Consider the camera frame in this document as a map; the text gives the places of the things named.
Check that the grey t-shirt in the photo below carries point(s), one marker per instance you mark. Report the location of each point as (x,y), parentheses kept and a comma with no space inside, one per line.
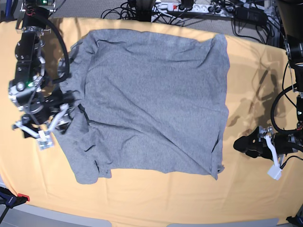
(145,100)

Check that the blue red table clamp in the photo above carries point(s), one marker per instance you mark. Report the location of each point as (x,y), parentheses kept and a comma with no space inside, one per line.
(10,200)

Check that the black power adapter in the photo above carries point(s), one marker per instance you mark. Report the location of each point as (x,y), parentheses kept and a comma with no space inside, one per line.
(252,16)

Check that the yellow table cloth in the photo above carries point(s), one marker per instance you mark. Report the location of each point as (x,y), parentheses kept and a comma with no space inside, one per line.
(143,198)

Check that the white power strip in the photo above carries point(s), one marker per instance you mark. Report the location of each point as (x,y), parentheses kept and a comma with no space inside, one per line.
(197,11)

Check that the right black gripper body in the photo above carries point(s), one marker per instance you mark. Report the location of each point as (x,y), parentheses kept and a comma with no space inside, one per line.
(40,109)

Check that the black clamp right corner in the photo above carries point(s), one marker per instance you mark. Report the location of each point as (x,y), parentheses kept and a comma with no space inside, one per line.
(296,221)

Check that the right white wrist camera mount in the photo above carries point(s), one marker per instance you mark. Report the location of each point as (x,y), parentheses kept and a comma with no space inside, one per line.
(44,138)

